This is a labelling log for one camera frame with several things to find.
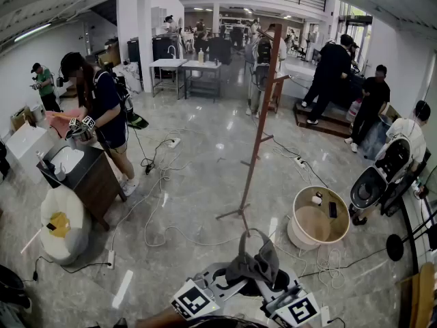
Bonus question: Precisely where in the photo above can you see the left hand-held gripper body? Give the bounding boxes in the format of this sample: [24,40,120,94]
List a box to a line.
[170,272,223,321]

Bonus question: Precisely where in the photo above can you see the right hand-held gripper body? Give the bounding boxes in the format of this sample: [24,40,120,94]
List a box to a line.
[261,285,321,328]

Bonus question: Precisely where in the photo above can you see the grey cloth garment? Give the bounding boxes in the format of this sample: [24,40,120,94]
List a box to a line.
[225,229,280,286]

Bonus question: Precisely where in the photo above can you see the brown wooden coat rack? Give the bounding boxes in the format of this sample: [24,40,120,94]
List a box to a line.
[215,23,291,238]

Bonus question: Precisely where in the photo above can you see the person's left forearm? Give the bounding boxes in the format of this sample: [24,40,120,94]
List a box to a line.
[136,304,186,328]

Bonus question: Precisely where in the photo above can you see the round wooden side table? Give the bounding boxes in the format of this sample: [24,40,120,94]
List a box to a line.
[287,185,351,251]

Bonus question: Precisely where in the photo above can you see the black floor stand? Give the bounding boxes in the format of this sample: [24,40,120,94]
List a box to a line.
[386,213,437,262]

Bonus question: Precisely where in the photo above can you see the light wooden chair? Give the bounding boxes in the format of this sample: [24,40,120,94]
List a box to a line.
[395,261,437,328]

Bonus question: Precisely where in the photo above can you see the dark wooden sink cabinet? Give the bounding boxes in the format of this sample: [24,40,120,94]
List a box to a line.
[36,141,128,232]

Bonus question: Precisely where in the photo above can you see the yellow cloth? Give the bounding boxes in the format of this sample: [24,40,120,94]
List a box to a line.
[46,211,72,238]

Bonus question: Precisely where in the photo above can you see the white black backpack rig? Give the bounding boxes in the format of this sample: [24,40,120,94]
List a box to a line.
[254,36,274,92]
[350,135,414,218]

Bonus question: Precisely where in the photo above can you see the dark wooden platform step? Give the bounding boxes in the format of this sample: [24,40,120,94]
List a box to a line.
[293,100,352,138]

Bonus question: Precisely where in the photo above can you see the grey blue plastic bag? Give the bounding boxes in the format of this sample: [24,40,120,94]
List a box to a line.
[361,114,393,160]

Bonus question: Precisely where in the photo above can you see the black green backpack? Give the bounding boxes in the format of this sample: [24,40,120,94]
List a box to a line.
[115,77,150,130]

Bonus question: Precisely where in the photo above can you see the white wash basin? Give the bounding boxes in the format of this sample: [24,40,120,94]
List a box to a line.
[51,146,85,174]

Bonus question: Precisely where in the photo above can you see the clear water jug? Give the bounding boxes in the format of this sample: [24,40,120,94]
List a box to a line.
[346,98,363,122]

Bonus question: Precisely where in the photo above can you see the metal work table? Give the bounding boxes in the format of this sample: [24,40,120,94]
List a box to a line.
[181,59,223,103]

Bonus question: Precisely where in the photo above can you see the marble pattern block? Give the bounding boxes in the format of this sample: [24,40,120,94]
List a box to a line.
[112,63,143,95]

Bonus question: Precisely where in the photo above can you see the metal sink table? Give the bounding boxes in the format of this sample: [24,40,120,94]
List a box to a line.
[149,45,188,100]

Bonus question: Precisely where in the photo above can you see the pink cloth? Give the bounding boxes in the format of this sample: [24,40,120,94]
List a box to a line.
[45,109,83,139]

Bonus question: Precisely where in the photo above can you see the white storage box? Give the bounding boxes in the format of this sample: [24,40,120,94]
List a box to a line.
[5,121,48,184]

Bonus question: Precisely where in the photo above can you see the tall black cabinet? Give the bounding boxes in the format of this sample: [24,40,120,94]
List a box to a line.
[126,38,141,64]

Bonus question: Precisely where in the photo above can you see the brown cardboard box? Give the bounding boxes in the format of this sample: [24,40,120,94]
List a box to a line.
[10,106,35,133]

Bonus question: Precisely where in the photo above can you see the long tube ceiling light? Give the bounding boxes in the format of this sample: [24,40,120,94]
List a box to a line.
[13,22,52,43]

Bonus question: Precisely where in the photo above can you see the long white cable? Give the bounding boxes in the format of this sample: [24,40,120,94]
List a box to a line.
[109,128,246,252]

